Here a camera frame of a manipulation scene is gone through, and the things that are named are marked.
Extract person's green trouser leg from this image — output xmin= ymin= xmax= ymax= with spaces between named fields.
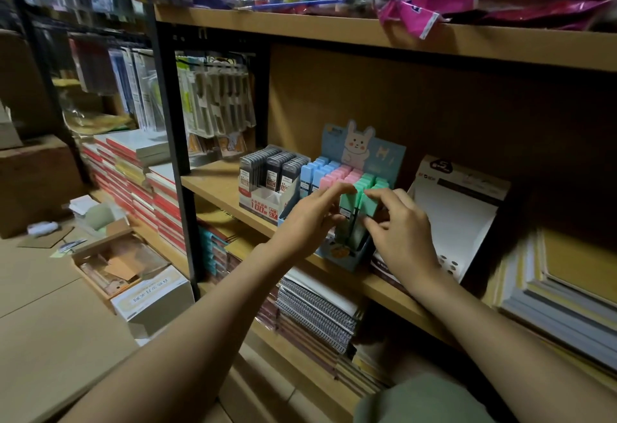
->
xmin=353 ymin=373 xmax=496 ymax=423

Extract small white roll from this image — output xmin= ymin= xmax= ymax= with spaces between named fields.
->
xmin=26 ymin=220 xmax=59 ymax=237

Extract rows of black lead cases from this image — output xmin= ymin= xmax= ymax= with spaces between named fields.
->
xmin=239 ymin=145 xmax=310 ymax=195

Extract small open white box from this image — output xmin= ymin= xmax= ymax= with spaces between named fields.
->
xmin=68 ymin=195 xmax=130 ymax=241

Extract row of blue lead cases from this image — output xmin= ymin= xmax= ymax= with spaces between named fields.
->
xmin=299 ymin=157 xmax=342 ymax=199

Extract dark magenta plastic bag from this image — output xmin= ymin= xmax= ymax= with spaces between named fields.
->
xmin=475 ymin=0 xmax=617 ymax=33

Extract person's right forearm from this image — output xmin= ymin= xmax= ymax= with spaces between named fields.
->
xmin=407 ymin=264 xmax=617 ymax=423

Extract white cardboard box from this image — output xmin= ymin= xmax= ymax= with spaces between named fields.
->
xmin=110 ymin=265 xmax=196 ymax=340

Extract row of hanging stationery packets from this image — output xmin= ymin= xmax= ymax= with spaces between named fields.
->
xmin=68 ymin=42 xmax=167 ymax=131

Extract white red display box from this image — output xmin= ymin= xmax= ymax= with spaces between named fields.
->
xmin=238 ymin=185 xmax=303 ymax=227

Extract wooden shelf unit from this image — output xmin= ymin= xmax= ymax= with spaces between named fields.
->
xmin=153 ymin=2 xmax=617 ymax=423

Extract blue rabbit display box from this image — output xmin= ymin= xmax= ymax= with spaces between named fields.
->
xmin=277 ymin=119 xmax=407 ymax=273

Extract stack of spiral notebooks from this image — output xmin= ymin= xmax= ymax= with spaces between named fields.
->
xmin=274 ymin=267 xmax=365 ymax=357

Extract clear paintbrush packet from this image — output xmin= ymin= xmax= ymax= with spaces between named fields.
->
xmin=217 ymin=0 xmax=349 ymax=16

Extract row of pink lead cases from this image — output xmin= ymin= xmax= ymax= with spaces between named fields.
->
xmin=320 ymin=164 xmax=365 ymax=197

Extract stack of teal notebooks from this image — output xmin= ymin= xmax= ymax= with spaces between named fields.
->
xmin=197 ymin=225 xmax=233 ymax=284

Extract person's left hand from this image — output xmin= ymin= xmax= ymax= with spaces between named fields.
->
xmin=276 ymin=182 xmax=358 ymax=261

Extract row of hanging white packets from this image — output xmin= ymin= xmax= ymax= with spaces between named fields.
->
xmin=175 ymin=51 xmax=257 ymax=159

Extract large brown cardboard box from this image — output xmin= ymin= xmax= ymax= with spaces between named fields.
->
xmin=0 ymin=134 xmax=90 ymax=240

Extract person's right hand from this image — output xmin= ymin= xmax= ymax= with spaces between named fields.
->
xmin=363 ymin=188 xmax=441 ymax=287

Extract stack of yellow paper pads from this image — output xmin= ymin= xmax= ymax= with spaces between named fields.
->
xmin=484 ymin=227 xmax=617 ymax=382

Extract open cardboard box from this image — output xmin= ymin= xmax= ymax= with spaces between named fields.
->
xmin=71 ymin=231 xmax=170 ymax=313

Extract person's left forearm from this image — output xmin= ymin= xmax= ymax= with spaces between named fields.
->
xmin=59 ymin=243 xmax=309 ymax=423

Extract empty white display box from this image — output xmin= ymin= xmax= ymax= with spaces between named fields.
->
xmin=370 ymin=155 xmax=512 ymax=294

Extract black metal shelf post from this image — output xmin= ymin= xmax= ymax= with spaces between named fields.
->
xmin=139 ymin=0 xmax=204 ymax=299

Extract dark metal rack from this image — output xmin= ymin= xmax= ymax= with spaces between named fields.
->
xmin=0 ymin=0 xmax=94 ymax=187

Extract row of green lead cases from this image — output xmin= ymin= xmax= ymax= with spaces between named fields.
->
xmin=356 ymin=173 xmax=391 ymax=193

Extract mint green lead refill case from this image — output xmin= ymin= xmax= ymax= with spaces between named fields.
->
xmin=337 ymin=182 xmax=361 ymax=245
xmin=358 ymin=187 xmax=384 ymax=251

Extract stack of brown notebooks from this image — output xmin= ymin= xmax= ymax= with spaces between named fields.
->
xmin=277 ymin=317 xmax=393 ymax=399

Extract stack of red white notebooks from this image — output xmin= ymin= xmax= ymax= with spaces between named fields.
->
xmin=78 ymin=130 xmax=189 ymax=256

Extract flat brown cardboard piece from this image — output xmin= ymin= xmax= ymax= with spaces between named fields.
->
xmin=17 ymin=225 xmax=76 ymax=250

